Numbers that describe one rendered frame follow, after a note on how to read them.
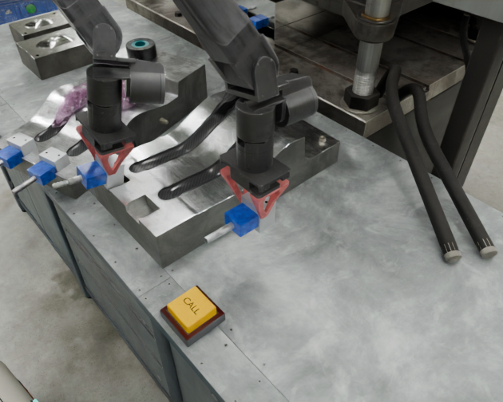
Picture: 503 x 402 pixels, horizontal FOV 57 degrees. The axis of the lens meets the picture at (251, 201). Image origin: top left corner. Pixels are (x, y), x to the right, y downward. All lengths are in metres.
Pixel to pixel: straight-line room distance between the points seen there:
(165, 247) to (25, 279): 1.27
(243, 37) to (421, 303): 0.55
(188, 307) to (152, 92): 0.36
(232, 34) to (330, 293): 0.49
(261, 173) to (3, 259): 1.64
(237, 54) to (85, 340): 1.40
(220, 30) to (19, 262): 1.70
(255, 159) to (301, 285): 0.28
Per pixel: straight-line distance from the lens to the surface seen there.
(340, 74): 1.56
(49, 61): 1.59
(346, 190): 1.07
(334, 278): 0.89
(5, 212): 2.42
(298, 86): 0.70
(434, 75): 1.63
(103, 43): 0.81
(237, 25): 0.61
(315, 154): 1.06
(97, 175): 0.92
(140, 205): 0.93
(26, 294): 2.04
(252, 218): 0.77
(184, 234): 0.88
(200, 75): 1.31
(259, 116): 0.65
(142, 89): 0.82
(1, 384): 1.51
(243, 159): 0.70
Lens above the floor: 1.49
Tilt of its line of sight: 43 degrees down
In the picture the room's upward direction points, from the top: straight up
